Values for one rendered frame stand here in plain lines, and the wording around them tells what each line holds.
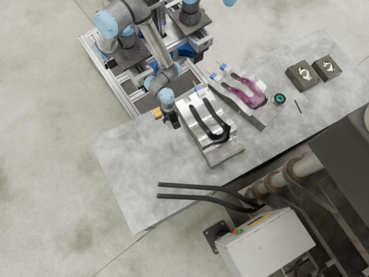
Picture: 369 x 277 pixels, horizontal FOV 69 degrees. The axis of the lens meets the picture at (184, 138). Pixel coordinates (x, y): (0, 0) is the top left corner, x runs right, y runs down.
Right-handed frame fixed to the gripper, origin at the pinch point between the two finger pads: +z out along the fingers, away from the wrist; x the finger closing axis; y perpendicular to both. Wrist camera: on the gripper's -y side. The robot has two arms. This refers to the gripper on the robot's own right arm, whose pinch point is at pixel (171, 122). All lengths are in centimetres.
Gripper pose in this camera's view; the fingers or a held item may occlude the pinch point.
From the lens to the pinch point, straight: 170.6
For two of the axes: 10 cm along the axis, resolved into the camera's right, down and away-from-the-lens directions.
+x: -8.8, 4.5, -1.6
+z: -0.1, 3.2, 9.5
